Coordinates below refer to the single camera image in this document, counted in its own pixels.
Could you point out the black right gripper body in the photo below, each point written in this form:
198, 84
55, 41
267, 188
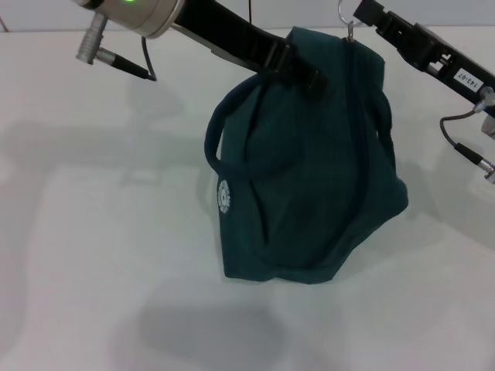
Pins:
456, 65

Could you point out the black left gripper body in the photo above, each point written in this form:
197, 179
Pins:
232, 38

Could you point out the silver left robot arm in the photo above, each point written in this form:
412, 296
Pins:
143, 15

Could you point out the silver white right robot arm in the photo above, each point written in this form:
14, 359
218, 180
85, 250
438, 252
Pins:
489, 126

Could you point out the dark teal insulated lunch bag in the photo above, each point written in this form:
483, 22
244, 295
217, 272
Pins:
309, 174

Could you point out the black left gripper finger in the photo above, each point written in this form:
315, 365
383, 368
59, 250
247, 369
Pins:
305, 75

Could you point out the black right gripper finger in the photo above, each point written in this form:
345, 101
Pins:
394, 31

